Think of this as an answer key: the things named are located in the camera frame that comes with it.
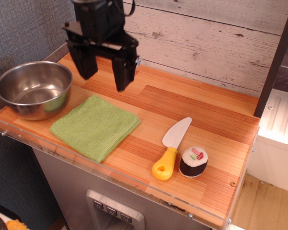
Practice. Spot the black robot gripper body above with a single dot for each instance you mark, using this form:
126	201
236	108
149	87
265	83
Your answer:
100	24

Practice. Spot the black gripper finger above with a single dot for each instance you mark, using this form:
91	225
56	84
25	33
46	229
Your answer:
124	72
83	58

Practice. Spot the plush sushi roll toy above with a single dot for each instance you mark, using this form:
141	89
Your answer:
193	162

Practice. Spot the stainless steel bowl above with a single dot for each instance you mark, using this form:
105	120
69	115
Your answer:
36	90

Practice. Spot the green folded cloth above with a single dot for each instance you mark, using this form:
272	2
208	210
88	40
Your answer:
95	128

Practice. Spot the silver dispenser button panel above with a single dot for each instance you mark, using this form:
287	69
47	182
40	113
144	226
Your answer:
109	214

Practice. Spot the clear acrylic edge guard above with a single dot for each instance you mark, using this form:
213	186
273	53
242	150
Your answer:
208	199

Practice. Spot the white toy sink unit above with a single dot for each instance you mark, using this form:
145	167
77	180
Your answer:
268	161

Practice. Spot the yellow handled toy knife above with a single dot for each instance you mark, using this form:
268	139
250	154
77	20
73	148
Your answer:
164	167

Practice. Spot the dark right shelf post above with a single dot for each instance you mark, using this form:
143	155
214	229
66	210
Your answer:
273	71

